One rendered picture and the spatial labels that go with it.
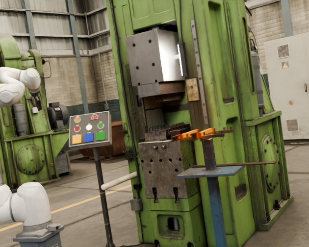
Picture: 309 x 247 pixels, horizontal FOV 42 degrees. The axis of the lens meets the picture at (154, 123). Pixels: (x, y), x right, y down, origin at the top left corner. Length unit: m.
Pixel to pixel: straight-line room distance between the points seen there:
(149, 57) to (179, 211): 1.21
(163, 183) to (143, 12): 1.38
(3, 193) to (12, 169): 5.25
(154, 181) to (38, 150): 4.74
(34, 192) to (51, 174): 5.61
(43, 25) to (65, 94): 2.09
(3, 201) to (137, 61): 1.52
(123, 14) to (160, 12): 0.36
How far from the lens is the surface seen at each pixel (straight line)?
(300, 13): 8.93
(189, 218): 3.14
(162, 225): 3.33
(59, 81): 12.19
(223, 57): 3.43
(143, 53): 3.18
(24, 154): 7.61
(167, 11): 3.26
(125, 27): 3.47
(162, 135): 3.14
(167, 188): 3.14
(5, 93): 2.25
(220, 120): 3.07
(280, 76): 8.36
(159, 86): 3.11
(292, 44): 8.25
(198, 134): 2.58
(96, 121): 3.36
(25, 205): 2.29
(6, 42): 7.83
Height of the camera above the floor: 1.22
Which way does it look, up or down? 3 degrees down
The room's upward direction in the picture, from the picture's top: 8 degrees counter-clockwise
